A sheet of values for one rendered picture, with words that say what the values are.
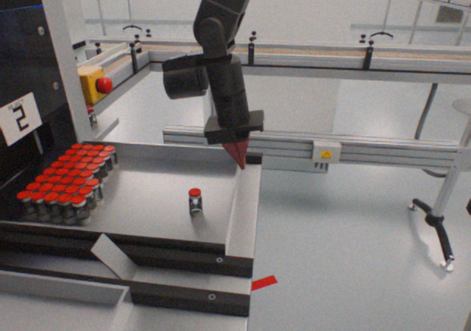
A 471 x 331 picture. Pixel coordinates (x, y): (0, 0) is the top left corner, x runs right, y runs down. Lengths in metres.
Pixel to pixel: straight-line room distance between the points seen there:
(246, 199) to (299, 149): 1.01
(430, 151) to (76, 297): 1.52
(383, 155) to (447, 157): 0.28
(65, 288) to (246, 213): 0.28
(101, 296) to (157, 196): 0.21
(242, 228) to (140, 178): 0.23
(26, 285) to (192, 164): 0.35
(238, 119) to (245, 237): 0.19
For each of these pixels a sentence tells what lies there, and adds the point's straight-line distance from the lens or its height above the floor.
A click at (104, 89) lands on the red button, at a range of 0.80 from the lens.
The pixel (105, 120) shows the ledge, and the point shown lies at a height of 0.88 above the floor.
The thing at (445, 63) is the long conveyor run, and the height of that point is 0.92.
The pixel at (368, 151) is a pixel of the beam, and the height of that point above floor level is 0.51.
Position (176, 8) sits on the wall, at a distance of 8.86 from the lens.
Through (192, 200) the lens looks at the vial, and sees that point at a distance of 0.51.
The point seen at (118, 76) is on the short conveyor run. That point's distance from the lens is 1.19.
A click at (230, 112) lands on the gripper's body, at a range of 0.53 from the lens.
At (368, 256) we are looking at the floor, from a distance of 1.80.
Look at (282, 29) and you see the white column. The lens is 1.96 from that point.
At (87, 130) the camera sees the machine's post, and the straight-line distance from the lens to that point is 0.80.
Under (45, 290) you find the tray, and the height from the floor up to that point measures 0.89.
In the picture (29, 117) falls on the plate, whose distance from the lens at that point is 0.65.
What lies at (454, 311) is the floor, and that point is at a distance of 1.75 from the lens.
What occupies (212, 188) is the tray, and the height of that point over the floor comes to 0.88.
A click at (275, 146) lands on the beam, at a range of 1.54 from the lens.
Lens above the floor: 1.23
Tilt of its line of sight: 30 degrees down
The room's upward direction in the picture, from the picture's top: straight up
